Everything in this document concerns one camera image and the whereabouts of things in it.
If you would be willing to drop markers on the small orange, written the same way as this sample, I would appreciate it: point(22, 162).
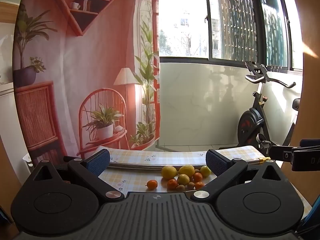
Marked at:
point(197, 177)
point(172, 184)
point(152, 184)
point(199, 185)

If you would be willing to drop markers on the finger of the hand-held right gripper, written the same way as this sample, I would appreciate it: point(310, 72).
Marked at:
point(281, 153)

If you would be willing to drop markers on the steel tube with gold end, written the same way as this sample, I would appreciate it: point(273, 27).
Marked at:
point(140, 166)

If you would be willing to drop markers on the dark framed window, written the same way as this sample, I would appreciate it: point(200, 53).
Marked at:
point(232, 17)

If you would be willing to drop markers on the brown kiwi near pole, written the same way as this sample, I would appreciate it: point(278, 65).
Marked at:
point(191, 185)

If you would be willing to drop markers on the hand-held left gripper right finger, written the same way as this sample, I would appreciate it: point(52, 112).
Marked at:
point(216, 163)

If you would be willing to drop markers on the yellow lemon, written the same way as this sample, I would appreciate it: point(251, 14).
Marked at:
point(169, 172)
point(186, 170)

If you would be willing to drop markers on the brown kiwi near bowl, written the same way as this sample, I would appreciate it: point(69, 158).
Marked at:
point(180, 187)

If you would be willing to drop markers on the printed room backdrop cloth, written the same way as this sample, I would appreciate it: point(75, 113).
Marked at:
point(75, 67)

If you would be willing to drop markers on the checked floral tablecloth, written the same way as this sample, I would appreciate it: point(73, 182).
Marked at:
point(135, 180)

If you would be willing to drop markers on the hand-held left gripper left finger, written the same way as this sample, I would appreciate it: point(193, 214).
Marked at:
point(98, 162)

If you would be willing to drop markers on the black exercise bike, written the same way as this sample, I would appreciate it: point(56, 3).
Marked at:
point(250, 125)

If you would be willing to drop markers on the round yellow citrus fruit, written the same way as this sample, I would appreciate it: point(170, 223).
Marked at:
point(183, 179)

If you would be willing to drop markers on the green apple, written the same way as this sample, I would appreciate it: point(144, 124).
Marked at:
point(205, 171)

